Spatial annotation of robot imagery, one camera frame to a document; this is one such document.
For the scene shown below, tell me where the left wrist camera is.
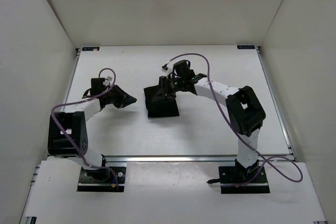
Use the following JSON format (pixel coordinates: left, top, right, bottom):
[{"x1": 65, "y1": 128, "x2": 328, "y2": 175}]
[{"x1": 103, "y1": 76, "x2": 114, "y2": 87}]

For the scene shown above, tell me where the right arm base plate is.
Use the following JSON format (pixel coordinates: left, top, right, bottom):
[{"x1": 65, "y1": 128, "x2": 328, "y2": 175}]
[{"x1": 207, "y1": 166, "x2": 270, "y2": 194}]

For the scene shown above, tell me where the black skirt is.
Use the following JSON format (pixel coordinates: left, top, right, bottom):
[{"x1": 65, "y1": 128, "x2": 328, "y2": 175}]
[{"x1": 144, "y1": 85, "x2": 180, "y2": 118}]

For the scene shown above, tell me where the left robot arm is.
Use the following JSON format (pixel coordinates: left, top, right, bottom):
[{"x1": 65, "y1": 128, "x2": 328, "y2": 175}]
[{"x1": 47, "y1": 77, "x2": 137, "y2": 184}]

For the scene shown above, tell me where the table corner label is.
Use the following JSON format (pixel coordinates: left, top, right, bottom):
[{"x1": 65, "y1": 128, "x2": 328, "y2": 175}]
[
  {"x1": 237, "y1": 45, "x2": 255, "y2": 50},
  {"x1": 81, "y1": 47, "x2": 100, "y2": 51}
]

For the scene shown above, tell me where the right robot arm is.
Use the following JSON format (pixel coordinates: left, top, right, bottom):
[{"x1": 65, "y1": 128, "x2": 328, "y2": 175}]
[{"x1": 144, "y1": 60, "x2": 266, "y2": 182}]

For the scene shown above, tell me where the right table corner label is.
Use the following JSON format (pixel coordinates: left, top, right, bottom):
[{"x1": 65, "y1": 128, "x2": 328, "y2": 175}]
[{"x1": 237, "y1": 45, "x2": 255, "y2": 50}]

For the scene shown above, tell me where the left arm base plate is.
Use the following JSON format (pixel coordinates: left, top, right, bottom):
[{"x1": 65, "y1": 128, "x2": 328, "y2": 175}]
[{"x1": 77, "y1": 166, "x2": 127, "y2": 193}]

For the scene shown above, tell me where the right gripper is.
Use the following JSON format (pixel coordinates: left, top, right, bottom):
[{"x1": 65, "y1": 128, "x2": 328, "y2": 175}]
[{"x1": 152, "y1": 77, "x2": 185, "y2": 104}]

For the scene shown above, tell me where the left table corner label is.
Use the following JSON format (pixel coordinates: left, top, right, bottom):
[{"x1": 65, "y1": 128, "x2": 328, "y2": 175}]
[{"x1": 81, "y1": 47, "x2": 100, "y2": 51}]

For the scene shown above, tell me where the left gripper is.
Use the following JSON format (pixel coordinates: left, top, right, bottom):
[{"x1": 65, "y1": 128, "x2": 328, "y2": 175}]
[{"x1": 103, "y1": 84, "x2": 137, "y2": 109}]

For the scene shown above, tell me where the aluminium table front rail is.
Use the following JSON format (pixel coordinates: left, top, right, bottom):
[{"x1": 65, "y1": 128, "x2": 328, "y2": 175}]
[{"x1": 105, "y1": 155, "x2": 236, "y2": 163}]

